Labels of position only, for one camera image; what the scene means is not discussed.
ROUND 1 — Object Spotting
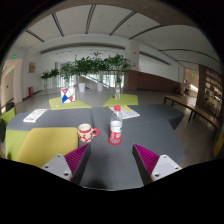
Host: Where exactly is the red blue white cube box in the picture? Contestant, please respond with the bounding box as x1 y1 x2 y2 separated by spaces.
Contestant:
60 86 77 104

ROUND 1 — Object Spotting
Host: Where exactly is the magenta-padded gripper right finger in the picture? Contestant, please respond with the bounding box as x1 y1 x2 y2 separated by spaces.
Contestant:
131 143 183 186

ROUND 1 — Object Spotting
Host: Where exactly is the wooden shelf unit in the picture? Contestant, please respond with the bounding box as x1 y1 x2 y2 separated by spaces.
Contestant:
196 64 223 118

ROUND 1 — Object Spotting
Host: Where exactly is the group of potted green plants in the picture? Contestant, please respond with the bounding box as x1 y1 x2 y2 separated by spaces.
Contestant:
40 51 132 93

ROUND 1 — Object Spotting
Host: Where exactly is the clear red-capped water bottle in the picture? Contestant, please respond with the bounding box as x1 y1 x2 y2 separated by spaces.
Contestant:
109 105 124 145

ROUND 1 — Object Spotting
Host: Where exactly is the black bag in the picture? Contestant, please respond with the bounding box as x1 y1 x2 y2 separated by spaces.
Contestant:
5 101 17 113

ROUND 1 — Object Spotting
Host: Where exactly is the person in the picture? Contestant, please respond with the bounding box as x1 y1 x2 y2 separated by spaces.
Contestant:
182 79 192 96

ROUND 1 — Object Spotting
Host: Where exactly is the thin yellow and white booklet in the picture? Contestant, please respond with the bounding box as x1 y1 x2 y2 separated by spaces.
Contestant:
108 104 141 120

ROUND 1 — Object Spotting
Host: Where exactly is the red and white mug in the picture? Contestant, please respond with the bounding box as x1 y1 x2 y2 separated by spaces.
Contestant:
77 123 100 144

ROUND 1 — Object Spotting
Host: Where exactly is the framed wall picture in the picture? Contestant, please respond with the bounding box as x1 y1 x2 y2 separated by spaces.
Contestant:
28 62 37 74

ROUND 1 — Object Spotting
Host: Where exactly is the thick white printed magazine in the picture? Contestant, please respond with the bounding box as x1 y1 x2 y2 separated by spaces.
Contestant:
22 108 48 123

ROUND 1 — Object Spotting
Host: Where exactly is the flat round red coaster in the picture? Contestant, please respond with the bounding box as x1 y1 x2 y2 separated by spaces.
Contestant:
107 136 123 146

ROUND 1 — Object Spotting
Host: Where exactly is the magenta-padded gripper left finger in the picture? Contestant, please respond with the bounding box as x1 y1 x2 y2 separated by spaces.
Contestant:
41 143 93 185

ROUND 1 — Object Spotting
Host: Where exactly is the long wooden bench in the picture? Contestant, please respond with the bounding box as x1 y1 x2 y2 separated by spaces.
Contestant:
163 94 219 133

